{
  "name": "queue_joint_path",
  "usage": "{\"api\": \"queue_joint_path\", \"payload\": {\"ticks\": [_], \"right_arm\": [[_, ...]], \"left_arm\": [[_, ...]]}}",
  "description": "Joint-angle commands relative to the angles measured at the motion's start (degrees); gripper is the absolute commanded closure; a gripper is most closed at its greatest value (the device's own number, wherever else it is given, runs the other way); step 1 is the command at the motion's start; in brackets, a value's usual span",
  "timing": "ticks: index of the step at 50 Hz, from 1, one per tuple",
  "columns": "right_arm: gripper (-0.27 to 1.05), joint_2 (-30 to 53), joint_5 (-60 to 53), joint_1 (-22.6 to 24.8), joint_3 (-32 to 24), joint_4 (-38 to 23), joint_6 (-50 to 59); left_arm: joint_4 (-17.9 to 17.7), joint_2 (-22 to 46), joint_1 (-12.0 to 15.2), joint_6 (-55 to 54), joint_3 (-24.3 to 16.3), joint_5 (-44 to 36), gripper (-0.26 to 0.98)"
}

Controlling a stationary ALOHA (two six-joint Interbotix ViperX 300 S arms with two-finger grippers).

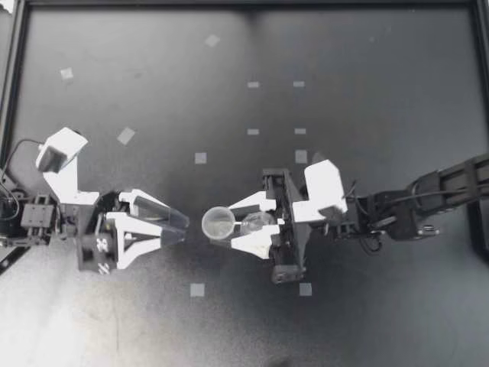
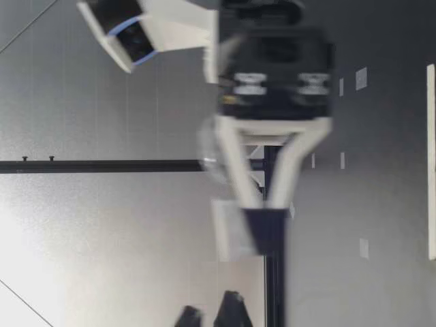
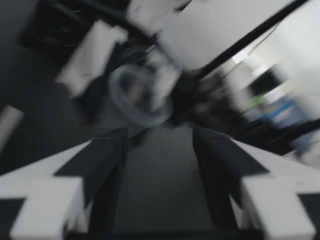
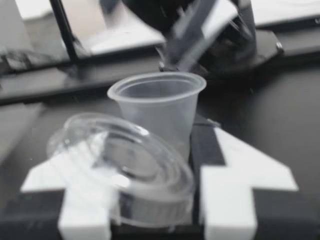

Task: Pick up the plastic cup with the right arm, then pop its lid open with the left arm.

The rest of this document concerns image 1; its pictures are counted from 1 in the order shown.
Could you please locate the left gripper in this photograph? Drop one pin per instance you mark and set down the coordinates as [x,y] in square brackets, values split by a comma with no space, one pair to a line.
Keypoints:
[93,244]

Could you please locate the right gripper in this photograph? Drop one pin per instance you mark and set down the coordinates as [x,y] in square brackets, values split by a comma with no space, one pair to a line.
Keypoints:
[296,244]

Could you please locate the clear plastic lid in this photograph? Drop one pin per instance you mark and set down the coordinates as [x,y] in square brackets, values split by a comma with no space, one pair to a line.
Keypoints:
[260,221]

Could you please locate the small clear plastic cup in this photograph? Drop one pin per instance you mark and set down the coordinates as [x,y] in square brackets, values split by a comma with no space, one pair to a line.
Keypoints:
[217,229]

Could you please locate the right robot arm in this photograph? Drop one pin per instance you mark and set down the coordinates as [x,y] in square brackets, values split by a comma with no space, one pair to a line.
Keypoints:
[420,202]

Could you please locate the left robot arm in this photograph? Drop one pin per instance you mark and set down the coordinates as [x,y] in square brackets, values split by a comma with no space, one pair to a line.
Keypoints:
[36,219]

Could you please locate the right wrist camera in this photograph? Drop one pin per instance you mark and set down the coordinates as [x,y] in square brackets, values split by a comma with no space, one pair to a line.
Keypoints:
[322,191]

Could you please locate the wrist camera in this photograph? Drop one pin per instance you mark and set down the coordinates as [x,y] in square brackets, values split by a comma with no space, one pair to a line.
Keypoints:
[322,191]
[65,168]

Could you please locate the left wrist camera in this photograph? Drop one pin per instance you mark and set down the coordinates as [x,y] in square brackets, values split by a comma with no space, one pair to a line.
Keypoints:
[65,168]

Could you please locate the black frame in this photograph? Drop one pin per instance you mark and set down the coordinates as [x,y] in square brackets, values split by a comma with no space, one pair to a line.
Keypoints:
[17,57]

